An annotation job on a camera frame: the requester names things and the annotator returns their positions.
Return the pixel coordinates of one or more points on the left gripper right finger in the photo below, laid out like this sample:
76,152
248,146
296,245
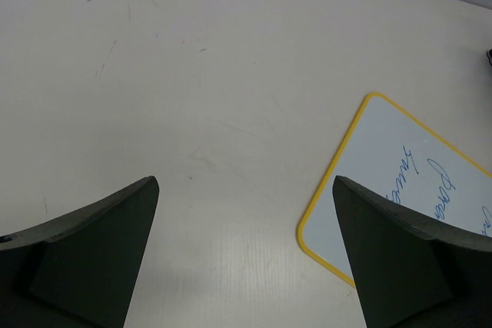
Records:
409,269

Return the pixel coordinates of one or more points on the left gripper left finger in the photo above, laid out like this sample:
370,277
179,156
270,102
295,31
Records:
79,269

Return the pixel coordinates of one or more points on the yellow framed whiteboard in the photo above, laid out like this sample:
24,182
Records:
390,152

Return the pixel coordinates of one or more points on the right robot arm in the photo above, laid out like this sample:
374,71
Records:
489,56

